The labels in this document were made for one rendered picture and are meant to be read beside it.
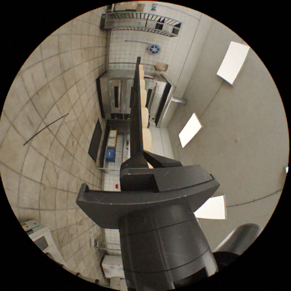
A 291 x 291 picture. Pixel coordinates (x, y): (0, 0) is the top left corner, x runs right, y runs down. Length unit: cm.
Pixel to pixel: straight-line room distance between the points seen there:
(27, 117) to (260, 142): 300
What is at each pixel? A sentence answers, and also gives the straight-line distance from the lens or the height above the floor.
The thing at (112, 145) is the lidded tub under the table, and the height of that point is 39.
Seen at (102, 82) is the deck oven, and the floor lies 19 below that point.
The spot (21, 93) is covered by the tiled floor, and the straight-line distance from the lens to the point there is 110.
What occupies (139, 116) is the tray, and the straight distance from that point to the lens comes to 15.
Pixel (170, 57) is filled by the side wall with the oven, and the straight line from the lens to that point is 353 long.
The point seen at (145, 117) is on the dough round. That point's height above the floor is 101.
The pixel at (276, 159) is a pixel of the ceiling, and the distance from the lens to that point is 203.
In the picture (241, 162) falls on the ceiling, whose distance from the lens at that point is 217.
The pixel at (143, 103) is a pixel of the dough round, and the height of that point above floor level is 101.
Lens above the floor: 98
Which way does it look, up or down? 9 degrees up
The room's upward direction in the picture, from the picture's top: 92 degrees clockwise
